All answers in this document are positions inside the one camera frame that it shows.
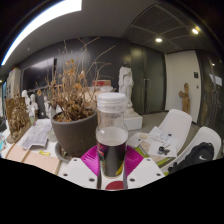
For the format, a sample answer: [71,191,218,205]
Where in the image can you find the dark wall screen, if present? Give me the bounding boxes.
[21,57,57,91]

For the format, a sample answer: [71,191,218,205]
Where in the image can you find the grey plant saucer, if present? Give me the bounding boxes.
[54,141,73,163]

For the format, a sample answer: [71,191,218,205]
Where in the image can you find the dried plant in dark pot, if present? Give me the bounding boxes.
[36,36,116,158]

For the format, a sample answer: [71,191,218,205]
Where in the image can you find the white shelf cabinet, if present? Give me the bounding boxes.
[4,68,22,108]

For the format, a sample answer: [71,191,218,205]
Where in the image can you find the white shell chair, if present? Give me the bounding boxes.
[161,125,223,174]
[128,108,193,158]

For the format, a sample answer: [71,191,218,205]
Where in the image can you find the clear white-capped drink bottle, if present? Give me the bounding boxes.
[95,92,129,178]

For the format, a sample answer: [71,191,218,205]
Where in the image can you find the cardboard box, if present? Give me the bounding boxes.
[83,79,114,104]

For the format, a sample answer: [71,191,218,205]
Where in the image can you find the white stone statue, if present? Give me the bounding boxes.
[118,65,135,109]

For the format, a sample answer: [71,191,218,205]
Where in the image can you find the golden brown relief sculpture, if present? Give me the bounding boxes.
[3,95,32,144]

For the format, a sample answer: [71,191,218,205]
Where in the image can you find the light plywood panel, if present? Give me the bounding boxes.
[3,143,63,176]

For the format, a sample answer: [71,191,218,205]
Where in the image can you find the wooden figure sculpture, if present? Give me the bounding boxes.
[178,82,192,115]

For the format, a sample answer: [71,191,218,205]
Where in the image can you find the black backpack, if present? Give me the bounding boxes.
[167,141,215,174]

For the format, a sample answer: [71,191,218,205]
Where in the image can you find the green seat cushion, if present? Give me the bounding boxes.
[134,146,172,167]

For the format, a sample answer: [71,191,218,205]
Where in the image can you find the loose paper stack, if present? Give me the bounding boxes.
[138,125,179,158]

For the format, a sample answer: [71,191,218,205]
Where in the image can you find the white statue pedestal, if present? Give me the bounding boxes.
[123,106,144,132]

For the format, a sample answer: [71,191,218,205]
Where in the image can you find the long ceiling light strip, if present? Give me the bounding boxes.
[0,0,83,67]

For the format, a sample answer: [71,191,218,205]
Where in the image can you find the printed white papers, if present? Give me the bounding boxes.
[20,118,54,151]

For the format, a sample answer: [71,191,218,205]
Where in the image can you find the small white figurine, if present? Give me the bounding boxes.
[20,89,39,118]

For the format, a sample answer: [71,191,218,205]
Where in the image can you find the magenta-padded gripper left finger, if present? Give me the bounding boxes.
[58,144,102,190]

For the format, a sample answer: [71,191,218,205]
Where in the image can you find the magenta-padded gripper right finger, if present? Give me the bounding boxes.
[121,145,166,190]

